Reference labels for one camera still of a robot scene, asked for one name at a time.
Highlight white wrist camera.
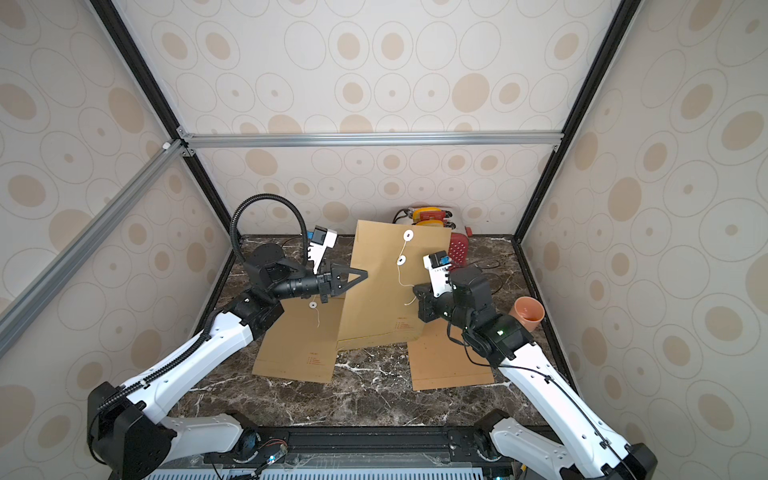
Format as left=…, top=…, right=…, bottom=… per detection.
left=307, top=226, right=338, bottom=274
left=423, top=251, right=452, bottom=298

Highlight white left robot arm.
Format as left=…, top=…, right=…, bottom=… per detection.
left=86, top=244, right=368, bottom=479

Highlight red toaster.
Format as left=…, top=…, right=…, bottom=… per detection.
left=392, top=206, right=473, bottom=268

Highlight kraft file bag stack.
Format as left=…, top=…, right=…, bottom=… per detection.
left=408, top=319, right=494, bottom=391
left=337, top=220, right=451, bottom=351

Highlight orange cup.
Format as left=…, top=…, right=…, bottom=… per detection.
left=510, top=296, right=546, bottom=332

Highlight black corner frame post left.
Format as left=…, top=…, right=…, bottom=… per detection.
left=87, top=0, right=231, bottom=230

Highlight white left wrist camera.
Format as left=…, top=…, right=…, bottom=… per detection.
left=307, top=226, right=338, bottom=274

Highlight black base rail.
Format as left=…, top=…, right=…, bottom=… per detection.
left=203, top=426, right=515, bottom=478

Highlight aluminium rail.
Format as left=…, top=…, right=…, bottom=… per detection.
left=1, top=139, right=184, bottom=355
left=183, top=130, right=563, bottom=149

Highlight aluminium rail left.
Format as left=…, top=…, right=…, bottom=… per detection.
left=1, top=139, right=184, bottom=355

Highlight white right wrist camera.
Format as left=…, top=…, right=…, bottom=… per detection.
left=423, top=251, right=452, bottom=298

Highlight white string of stack bag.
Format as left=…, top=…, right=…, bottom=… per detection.
left=395, top=229, right=418, bottom=307

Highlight black corner frame post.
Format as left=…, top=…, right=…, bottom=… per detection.
left=513, top=0, right=642, bottom=245
left=87, top=0, right=231, bottom=230

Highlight aluminium rail back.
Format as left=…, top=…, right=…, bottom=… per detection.
left=183, top=130, right=563, bottom=149

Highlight black corrugated cable conduit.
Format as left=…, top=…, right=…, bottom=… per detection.
left=229, top=193, right=310, bottom=265

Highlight kraft file bag stack top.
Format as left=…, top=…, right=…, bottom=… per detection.
left=337, top=220, right=451, bottom=351

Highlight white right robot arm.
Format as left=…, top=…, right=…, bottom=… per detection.
left=413, top=266, right=658, bottom=479

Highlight kraft file bag stack bottom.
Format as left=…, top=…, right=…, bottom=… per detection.
left=408, top=319, right=494, bottom=391

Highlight black corner frame post right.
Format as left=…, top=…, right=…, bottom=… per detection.
left=513, top=0, right=642, bottom=245

